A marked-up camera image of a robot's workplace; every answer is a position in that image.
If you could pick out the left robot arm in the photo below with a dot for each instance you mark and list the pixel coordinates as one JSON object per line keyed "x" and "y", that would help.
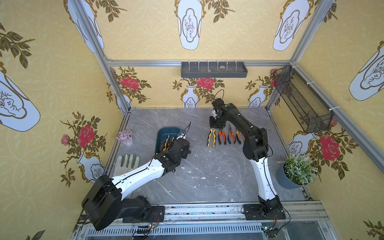
{"x": 107, "y": 200}

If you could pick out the teal plastic storage box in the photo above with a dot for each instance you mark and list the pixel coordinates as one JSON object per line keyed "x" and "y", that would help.
{"x": 164, "y": 136}

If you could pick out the pink flower pot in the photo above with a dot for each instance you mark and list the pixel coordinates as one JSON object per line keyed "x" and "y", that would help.
{"x": 125, "y": 137}

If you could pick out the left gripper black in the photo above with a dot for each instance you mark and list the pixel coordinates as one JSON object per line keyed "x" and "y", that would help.
{"x": 170, "y": 145}

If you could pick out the orange black pliers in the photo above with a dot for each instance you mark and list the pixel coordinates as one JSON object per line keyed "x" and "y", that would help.
{"x": 231, "y": 136}

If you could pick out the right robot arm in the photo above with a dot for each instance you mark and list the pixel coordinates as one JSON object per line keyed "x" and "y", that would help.
{"x": 255, "y": 149}

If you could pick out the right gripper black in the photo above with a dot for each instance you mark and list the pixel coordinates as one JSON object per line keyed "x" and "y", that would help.
{"x": 215, "y": 122}

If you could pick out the black wire mesh basket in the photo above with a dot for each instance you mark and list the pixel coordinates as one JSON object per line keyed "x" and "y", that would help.
{"x": 312, "y": 114}

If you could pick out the yellow black pliers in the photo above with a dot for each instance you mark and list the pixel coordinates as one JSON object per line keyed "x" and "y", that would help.
{"x": 239, "y": 135}

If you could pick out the white green work glove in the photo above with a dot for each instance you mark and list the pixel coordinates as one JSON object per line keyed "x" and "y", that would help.
{"x": 126, "y": 163}

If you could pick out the grey wall shelf tray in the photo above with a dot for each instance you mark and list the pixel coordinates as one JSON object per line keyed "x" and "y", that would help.
{"x": 214, "y": 69}

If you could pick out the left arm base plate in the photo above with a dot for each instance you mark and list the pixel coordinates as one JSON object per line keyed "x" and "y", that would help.
{"x": 154, "y": 214}

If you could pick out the aluminium front rail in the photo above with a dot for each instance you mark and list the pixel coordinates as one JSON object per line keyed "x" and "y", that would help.
{"x": 305, "y": 220}

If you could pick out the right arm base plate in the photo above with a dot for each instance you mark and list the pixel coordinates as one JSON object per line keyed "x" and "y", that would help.
{"x": 261, "y": 212}

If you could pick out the orange grey pliers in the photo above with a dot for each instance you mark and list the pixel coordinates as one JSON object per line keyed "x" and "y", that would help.
{"x": 222, "y": 137}

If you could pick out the green potted plant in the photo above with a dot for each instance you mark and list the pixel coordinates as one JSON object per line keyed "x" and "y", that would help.
{"x": 296, "y": 171}

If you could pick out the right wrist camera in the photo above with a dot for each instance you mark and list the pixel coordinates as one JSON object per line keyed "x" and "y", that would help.
{"x": 218, "y": 105}

